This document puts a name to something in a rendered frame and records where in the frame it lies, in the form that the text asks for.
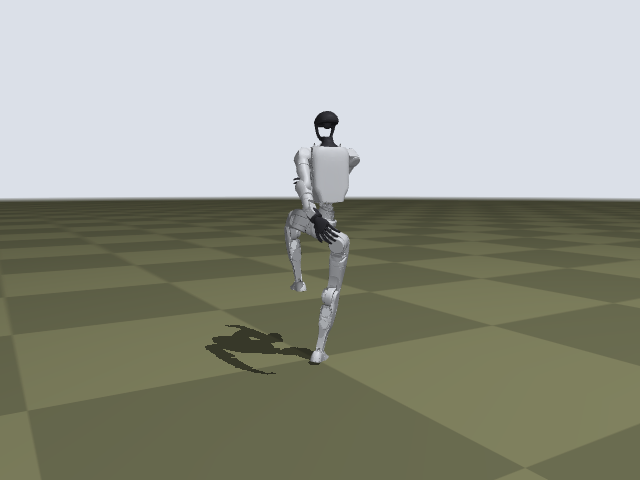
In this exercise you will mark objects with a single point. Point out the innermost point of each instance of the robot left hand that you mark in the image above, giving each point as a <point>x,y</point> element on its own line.
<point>321,225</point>

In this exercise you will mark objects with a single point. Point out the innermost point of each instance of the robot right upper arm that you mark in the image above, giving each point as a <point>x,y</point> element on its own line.
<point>353,159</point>

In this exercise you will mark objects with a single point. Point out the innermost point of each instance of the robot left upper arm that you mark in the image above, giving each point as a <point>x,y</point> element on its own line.
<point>301,160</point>

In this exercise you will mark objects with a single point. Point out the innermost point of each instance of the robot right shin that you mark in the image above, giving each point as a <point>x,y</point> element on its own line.
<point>326,320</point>

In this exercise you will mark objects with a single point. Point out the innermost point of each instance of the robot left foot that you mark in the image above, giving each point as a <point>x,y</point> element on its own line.
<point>299,286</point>

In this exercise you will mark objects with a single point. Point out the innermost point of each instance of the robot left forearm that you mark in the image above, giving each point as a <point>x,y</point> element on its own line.
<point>306,197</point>

